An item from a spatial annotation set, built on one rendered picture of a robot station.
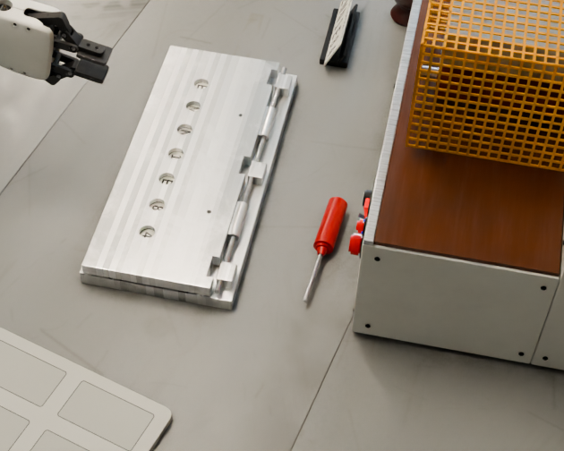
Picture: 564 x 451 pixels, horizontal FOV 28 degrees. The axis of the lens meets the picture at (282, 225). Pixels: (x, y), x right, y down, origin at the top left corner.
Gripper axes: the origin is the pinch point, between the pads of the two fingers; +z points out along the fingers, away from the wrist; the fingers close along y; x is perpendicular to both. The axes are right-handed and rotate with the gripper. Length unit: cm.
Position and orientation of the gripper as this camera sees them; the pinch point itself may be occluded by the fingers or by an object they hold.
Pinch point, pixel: (92, 61)
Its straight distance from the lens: 153.0
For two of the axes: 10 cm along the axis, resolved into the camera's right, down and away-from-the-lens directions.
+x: -2.0, 7.6, -6.2
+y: -2.4, 5.8, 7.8
